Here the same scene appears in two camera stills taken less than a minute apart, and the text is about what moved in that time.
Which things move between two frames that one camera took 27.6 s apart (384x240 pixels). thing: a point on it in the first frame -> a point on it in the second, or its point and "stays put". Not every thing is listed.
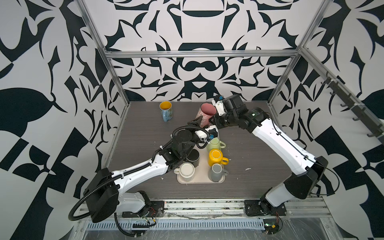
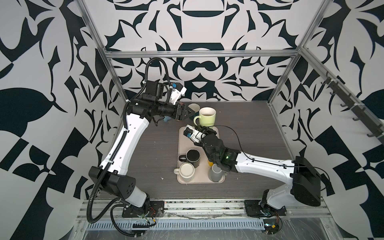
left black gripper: (185, 130) -> (180, 116)
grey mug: (216, 172) stays put
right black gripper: (217, 118) -> (209, 131)
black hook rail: (368, 120) stays put
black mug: (193, 157) stays put
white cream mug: (186, 171) stays put
